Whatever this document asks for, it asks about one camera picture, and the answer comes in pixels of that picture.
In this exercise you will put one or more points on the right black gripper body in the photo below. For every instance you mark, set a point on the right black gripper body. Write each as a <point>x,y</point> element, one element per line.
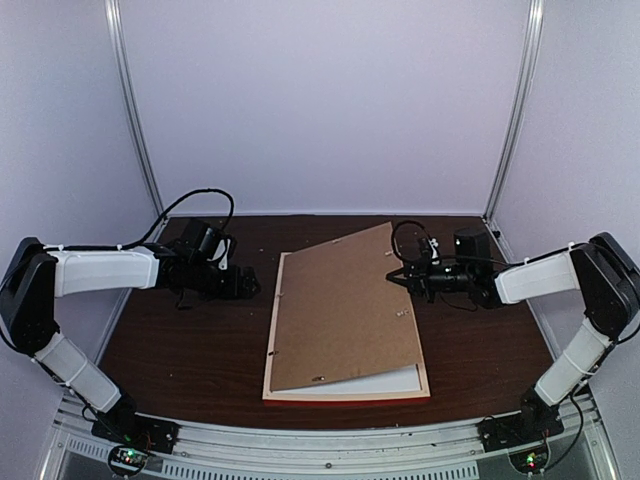
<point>440,280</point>

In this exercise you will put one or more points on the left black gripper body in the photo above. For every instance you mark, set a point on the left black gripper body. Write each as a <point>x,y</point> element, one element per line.
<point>210,286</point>

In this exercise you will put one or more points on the brown cardboard backing board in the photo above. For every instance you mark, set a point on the brown cardboard backing board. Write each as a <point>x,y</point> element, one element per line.
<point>345,310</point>

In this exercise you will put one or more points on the canyon woman photo print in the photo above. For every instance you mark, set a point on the canyon woman photo print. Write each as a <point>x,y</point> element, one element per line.
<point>404,380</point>

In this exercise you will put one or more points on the red wooden picture frame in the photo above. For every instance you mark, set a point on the red wooden picture frame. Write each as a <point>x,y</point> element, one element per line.
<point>272,350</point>

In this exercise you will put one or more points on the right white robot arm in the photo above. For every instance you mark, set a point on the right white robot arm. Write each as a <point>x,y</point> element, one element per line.
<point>597,281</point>

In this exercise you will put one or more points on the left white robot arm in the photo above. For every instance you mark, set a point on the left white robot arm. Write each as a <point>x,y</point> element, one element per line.
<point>42,278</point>

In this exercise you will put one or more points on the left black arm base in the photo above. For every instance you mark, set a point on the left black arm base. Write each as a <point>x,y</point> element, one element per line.
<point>121,423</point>

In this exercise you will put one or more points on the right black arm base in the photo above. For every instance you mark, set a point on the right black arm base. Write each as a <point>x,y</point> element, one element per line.
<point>533,423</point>

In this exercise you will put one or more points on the left circuit board with leds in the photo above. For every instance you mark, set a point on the left circuit board with leds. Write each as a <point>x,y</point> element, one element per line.
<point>124,460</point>

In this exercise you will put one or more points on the circuit board with leds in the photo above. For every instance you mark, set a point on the circuit board with leds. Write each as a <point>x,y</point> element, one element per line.
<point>529,461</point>
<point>124,460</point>

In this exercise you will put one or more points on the right circuit board with leds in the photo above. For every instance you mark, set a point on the right circuit board with leds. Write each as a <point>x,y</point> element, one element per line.
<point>529,461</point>

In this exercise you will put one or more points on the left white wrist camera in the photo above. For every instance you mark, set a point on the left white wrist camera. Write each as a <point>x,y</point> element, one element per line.
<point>223,252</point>

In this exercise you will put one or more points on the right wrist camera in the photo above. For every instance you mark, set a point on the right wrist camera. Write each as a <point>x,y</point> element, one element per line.
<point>429,248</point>

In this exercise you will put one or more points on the front aluminium rail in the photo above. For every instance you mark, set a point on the front aluminium rail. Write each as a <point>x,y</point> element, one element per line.
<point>452,450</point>

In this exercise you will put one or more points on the left aluminium corner post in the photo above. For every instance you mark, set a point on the left aluminium corner post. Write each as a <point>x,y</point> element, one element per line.
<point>116,32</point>

